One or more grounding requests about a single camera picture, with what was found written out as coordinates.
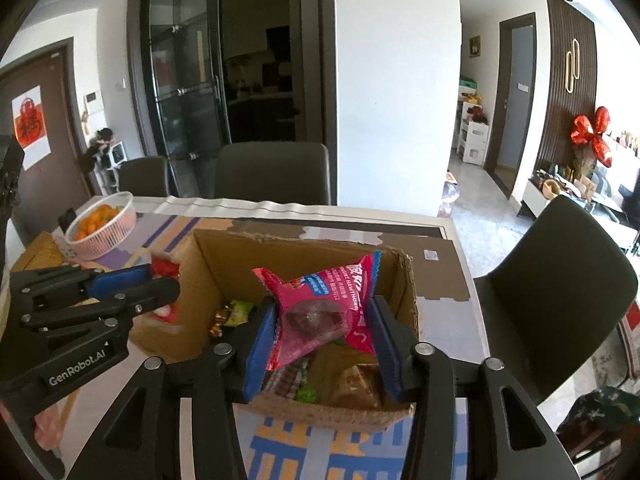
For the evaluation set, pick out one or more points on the red white door poster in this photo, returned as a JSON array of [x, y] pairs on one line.
[[31, 127]]

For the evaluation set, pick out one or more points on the dark green printed cloth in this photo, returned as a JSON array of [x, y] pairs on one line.
[[600, 410]]

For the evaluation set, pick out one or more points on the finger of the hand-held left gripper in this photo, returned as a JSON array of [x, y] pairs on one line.
[[150, 297], [120, 278]]

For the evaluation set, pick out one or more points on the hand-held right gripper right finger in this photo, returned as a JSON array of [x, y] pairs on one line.
[[382, 350]]

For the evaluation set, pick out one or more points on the gold wall decoration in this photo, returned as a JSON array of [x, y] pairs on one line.
[[572, 65]]

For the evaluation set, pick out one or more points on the brown snack packet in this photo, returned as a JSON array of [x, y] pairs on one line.
[[357, 385]]

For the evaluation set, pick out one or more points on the small red snack packet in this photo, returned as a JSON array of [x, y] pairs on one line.
[[165, 266]]

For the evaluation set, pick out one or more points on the white drawer cabinet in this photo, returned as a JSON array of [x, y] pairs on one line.
[[472, 132]]

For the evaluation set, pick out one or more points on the dark upholstered dining chair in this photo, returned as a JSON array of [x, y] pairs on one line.
[[142, 175], [272, 172], [555, 290]]

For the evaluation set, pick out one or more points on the wicker basket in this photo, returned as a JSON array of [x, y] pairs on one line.
[[552, 187]]

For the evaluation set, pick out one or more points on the small framed picture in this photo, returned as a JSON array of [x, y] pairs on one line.
[[474, 46]]

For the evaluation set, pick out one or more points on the white low cabinet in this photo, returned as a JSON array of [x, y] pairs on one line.
[[535, 202]]

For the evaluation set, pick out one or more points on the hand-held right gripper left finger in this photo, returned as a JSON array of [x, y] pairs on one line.
[[260, 350]]

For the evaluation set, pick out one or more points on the black framed glass door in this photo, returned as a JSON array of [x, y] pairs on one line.
[[185, 95]]

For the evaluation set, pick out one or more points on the small black device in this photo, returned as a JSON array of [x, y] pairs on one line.
[[67, 221]]

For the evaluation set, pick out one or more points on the person's left hand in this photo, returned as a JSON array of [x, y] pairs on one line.
[[48, 426]]

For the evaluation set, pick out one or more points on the brown cardboard box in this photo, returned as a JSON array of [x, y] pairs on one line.
[[215, 265]]

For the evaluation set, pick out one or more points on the red gold foil candy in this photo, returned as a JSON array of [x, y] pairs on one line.
[[217, 327]]

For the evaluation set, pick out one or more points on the pile of oranges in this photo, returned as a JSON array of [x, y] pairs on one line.
[[95, 220]]

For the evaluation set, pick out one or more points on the pink packet with clear window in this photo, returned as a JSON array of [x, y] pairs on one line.
[[325, 285]]

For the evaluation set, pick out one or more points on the pink plastic basket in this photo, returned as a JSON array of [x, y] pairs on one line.
[[112, 235]]

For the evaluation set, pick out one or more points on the brown entrance door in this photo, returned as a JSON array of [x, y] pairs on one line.
[[60, 125]]

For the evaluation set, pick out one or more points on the red bow foil balloon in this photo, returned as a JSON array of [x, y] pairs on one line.
[[592, 135]]

